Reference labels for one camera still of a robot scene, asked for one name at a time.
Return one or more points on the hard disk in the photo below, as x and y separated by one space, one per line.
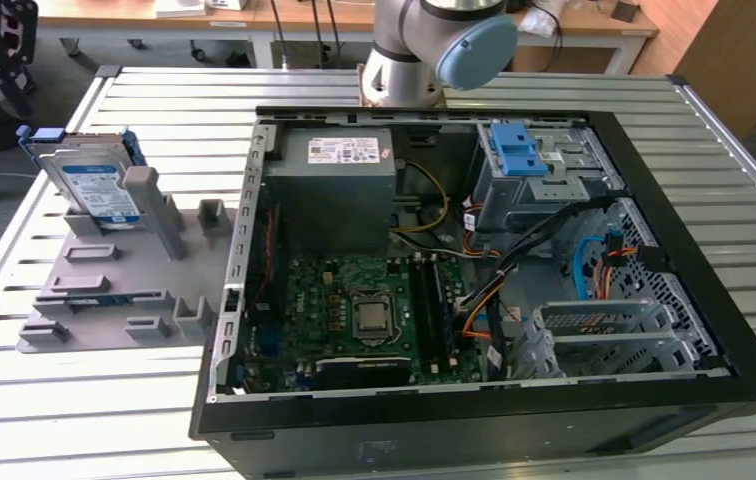
94 190

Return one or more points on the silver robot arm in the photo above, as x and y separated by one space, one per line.
405 75

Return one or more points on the metal disk bay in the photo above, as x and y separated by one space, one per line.
619 342

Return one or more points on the white box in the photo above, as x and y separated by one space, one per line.
181 9

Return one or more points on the grey parts rack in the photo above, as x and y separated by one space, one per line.
132 270

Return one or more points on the grey power supply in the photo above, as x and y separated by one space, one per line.
332 210

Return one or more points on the green motherboard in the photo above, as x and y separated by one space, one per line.
325 300

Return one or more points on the black CPU socket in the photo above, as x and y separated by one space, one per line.
372 294

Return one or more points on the silver CPU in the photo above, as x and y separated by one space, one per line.
373 317

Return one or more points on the blue drive latch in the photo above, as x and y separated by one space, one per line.
515 150

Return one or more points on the black RAM stick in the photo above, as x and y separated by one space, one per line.
444 310

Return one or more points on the black graphics card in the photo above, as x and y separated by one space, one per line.
361 372

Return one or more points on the metal optical drive cage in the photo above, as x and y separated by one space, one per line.
552 192

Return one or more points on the small black box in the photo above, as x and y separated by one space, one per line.
625 11

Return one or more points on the black PC case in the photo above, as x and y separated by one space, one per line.
418 430

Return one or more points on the brown wooden cabinet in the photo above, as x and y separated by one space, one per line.
739 50

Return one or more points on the wooden desk white frame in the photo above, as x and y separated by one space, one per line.
118 15
605 25

